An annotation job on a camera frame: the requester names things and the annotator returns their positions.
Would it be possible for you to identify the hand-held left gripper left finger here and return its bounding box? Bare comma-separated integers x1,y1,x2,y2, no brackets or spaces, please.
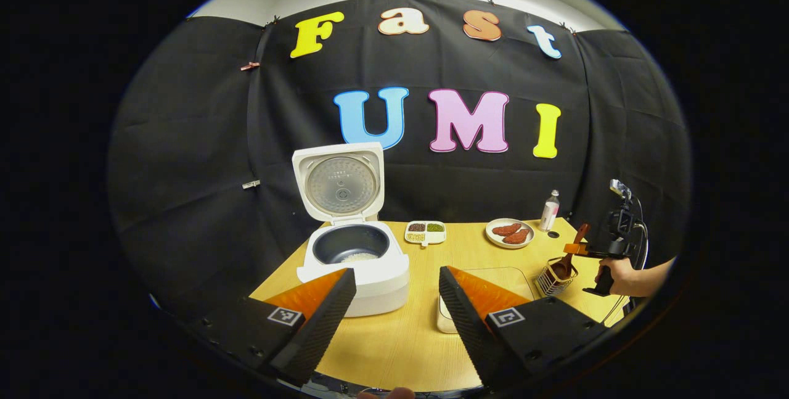
185,268,357,387

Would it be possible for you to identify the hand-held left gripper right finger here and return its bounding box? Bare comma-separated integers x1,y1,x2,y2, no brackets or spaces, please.
439,265,608,390

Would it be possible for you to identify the brown wooden spoon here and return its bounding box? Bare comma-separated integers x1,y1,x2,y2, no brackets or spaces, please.
550,223,591,279

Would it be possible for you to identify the metal wire chopstick holder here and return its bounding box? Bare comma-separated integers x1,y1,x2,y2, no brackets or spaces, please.
535,256,579,297

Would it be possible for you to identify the white rice cooker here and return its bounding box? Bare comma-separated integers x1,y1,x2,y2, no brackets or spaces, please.
292,142,411,318

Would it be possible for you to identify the clear bottle with pink label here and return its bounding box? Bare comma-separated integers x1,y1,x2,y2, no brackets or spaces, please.
539,189,560,232

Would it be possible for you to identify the clear plastic box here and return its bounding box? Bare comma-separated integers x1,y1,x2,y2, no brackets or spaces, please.
436,266,536,334

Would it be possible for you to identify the white round plate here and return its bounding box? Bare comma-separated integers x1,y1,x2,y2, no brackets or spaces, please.
485,218,535,249

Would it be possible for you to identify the white divided grain dish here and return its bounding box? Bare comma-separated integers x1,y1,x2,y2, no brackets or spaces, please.
404,220,447,247

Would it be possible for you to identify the black backdrop cloth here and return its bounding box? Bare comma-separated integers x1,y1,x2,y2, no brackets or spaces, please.
108,0,691,319

